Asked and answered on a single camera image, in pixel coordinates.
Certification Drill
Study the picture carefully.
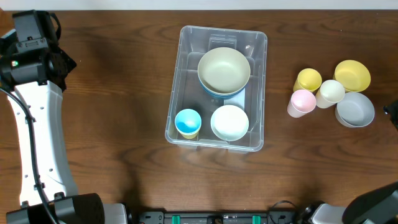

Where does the blue bowl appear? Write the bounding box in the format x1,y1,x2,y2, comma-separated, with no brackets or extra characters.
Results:
199,80,249,95
205,90,244,100

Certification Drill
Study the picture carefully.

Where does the cream white cup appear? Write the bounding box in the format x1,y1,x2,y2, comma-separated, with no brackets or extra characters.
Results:
315,80,345,109

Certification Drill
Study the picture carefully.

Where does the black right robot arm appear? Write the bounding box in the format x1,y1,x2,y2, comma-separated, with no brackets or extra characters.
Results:
295,94,397,223

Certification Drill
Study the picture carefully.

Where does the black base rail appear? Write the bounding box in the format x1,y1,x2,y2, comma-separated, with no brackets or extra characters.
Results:
137,210,297,224

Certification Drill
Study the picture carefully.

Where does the pink cup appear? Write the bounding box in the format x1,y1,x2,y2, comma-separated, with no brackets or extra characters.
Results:
287,90,317,118

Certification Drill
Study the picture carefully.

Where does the white bowl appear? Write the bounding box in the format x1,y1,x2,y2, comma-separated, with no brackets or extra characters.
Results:
210,105,249,141

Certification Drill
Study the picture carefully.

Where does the white paper label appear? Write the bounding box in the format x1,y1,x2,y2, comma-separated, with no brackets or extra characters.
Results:
224,88,246,110

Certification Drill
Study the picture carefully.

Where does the cream beige bowl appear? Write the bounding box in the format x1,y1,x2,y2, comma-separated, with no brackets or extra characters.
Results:
197,47,251,93

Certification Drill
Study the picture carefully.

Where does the yellow cup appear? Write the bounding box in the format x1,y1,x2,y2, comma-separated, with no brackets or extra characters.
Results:
293,68,322,92
180,130,199,139

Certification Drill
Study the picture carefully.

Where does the yellow bowl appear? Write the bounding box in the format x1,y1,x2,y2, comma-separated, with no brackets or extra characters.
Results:
333,60,371,92

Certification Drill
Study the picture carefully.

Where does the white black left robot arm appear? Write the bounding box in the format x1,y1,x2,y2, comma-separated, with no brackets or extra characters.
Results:
1,28,129,223

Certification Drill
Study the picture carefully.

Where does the light blue cup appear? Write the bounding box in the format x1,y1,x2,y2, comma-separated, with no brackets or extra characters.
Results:
174,109,202,135

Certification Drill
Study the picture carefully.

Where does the clear plastic storage container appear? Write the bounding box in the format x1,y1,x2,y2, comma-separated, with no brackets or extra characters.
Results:
165,26,267,152

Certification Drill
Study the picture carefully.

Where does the grey bowl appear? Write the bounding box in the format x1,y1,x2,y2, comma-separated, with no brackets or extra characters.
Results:
335,92,375,128

